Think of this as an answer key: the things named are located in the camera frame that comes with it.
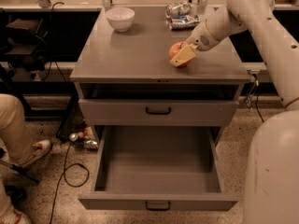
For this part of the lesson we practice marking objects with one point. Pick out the white orange sneaker left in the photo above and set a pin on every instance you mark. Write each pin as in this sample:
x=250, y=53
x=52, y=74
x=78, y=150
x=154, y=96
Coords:
x=14, y=216

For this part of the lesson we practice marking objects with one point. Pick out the white ceramic bowl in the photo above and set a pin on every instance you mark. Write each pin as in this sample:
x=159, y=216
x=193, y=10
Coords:
x=120, y=18

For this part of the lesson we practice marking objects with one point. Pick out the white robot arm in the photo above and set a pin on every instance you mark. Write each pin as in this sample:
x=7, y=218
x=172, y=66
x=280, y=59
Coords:
x=271, y=189

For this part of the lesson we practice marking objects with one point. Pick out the crushed can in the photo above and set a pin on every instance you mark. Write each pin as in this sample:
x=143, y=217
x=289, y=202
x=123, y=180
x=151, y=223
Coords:
x=184, y=22
x=177, y=9

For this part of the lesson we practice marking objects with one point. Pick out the crushed can front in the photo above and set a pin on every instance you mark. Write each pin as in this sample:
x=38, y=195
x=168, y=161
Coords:
x=184, y=22

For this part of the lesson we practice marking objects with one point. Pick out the crushed can rear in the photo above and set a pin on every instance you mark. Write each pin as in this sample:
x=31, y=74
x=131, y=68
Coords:
x=177, y=9

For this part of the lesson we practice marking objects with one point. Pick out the red apple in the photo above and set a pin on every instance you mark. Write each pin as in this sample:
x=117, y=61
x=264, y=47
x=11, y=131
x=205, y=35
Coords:
x=174, y=50

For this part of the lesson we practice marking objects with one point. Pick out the black equipment on shelf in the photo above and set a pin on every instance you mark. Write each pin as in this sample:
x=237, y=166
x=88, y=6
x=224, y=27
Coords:
x=22, y=42

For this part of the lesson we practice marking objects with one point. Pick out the grey drawer cabinet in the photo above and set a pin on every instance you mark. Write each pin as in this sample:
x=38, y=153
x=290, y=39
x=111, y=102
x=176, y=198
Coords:
x=134, y=65

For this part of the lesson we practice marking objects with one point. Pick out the open grey lower drawer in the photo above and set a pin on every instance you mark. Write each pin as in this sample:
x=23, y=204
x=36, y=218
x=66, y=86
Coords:
x=157, y=169

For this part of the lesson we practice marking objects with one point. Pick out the closed grey upper drawer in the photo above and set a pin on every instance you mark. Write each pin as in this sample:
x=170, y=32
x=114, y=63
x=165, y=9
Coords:
x=158, y=112

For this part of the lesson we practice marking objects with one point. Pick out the black wire basket with items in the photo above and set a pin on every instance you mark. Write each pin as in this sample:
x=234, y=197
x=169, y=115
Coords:
x=75, y=130

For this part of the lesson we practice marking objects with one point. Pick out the white orange sneaker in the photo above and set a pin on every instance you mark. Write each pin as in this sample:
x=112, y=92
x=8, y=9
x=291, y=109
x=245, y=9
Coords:
x=14, y=216
x=40, y=149

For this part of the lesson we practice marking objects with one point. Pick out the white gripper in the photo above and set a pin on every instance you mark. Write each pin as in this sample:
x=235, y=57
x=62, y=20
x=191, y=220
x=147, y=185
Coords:
x=201, y=39

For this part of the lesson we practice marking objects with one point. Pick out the black rod near person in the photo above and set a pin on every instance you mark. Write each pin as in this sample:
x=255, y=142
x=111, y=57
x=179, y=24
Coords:
x=19, y=170

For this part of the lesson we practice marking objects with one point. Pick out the white orange sneaker right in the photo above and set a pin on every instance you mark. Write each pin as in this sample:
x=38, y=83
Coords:
x=40, y=149

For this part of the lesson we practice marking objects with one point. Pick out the person leg beige trousers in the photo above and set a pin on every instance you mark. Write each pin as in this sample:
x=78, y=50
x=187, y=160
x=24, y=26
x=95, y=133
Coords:
x=13, y=130

